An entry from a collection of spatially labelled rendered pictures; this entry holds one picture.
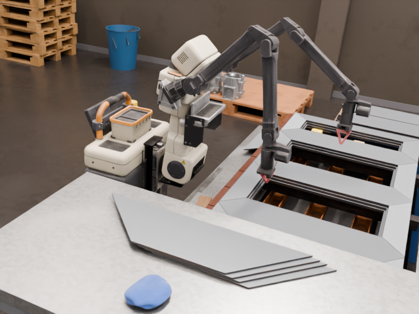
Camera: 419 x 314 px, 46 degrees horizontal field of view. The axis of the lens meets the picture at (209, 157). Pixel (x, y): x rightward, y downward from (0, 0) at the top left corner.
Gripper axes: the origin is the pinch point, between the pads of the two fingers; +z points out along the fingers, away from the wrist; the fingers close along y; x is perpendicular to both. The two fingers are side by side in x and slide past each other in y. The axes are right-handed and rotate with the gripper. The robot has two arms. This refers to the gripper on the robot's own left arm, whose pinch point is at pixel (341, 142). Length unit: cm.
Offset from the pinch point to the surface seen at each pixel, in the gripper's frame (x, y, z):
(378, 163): -18.4, 19.9, 9.6
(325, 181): 1.7, -16.7, 16.7
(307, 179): 9.7, -18.8, 17.1
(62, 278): 47, -146, 27
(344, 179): -6.0, -10.1, 15.2
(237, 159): 56, 19, 25
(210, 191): 55, -21, 34
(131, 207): 48, -113, 17
